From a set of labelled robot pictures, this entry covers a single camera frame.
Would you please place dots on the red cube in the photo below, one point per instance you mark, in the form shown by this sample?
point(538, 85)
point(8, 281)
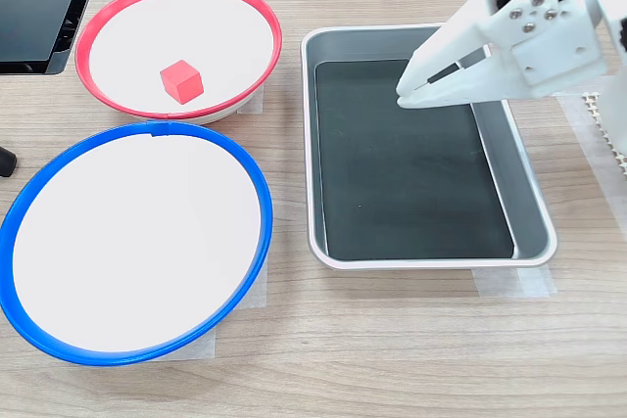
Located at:
point(182, 82)

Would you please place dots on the steel tray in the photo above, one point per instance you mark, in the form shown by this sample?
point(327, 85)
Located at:
point(530, 222)

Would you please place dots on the pale perforated plate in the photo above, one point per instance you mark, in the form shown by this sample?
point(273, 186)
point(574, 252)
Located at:
point(593, 105)

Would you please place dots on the black mat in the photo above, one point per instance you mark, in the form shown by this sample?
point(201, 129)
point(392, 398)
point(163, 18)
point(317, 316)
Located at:
point(392, 168)

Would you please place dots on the translucent paper sheet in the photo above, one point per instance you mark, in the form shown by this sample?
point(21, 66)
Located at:
point(245, 291)
point(252, 102)

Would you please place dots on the white plate with red rim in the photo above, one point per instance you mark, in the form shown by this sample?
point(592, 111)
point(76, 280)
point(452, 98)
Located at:
point(220, 36)

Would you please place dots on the translucent tape strip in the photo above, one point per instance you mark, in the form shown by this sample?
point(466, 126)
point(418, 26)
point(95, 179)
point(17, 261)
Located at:
point(509, 282)

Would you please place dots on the white plate with blue rim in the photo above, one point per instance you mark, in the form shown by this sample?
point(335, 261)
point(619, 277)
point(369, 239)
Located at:
point(137, 242)

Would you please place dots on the black electronic device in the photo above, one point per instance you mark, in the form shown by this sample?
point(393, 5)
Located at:
point(34, 21)

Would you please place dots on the small black object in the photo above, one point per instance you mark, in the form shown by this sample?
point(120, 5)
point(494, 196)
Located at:
point(6, 162)

